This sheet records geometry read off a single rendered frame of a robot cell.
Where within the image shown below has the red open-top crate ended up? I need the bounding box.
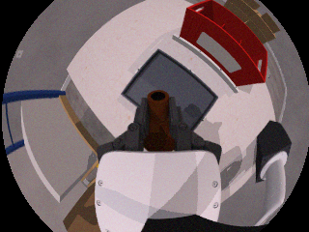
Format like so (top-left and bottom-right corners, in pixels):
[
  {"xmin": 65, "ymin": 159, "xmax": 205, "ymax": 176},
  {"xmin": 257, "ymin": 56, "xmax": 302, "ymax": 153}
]
[{"xmin": 180, "ymin": 0, "xmax": 267, "ymax": 86}]

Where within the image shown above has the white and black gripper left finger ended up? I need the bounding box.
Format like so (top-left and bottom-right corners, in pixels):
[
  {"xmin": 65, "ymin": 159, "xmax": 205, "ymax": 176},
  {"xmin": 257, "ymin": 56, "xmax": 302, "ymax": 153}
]
[{"xmin": 97, "ymin": 98, "xmax": 150, "ymax": 163}]

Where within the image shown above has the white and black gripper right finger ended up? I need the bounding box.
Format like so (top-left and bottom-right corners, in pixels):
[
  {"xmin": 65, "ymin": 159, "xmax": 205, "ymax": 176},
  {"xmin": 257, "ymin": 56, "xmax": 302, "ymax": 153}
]
[{"xmin": 168, "ymin": 97, "xmax": 222, "ymax": 165}]

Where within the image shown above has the brown bottle with white label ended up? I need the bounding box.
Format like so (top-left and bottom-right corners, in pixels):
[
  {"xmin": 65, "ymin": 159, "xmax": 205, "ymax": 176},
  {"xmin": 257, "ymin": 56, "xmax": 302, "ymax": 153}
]
[{"xmin": 144, "ymin": 90, "xmax": 175, "ymax": 152}]

